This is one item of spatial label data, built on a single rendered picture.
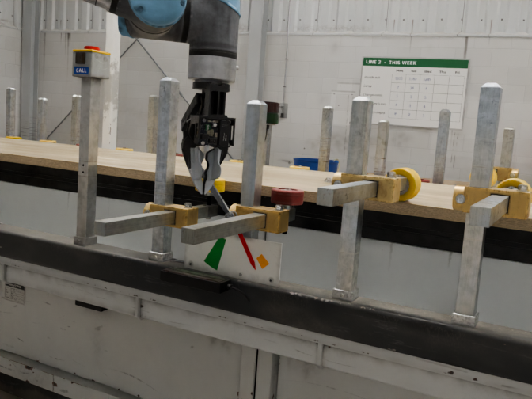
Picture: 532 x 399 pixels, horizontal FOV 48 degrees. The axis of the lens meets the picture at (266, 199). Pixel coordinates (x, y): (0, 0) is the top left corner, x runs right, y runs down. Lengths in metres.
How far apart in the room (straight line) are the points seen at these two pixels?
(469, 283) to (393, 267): 0.30
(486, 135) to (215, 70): 0.52
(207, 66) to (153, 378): 1.15
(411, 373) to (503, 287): 0.29
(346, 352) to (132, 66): 9.14
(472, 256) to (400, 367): 0.29
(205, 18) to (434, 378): 0.84
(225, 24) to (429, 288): 0.77
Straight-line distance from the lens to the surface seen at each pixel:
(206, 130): 1.11
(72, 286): 1.78
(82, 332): 2.13
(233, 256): 1.39
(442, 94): 8.38
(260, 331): 1.43
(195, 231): 1.10
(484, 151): 1.19
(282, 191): 1.42
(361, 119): 1.25
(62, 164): 2.02
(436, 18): 8.56
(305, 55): 8.89
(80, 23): 11.02
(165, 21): 0.96
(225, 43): 1.11
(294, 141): 8.85
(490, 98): 1.19
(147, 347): 1.95
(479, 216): 0.94
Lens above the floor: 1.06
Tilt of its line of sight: 7 degrees down
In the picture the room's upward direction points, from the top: 4 degrees clockwise
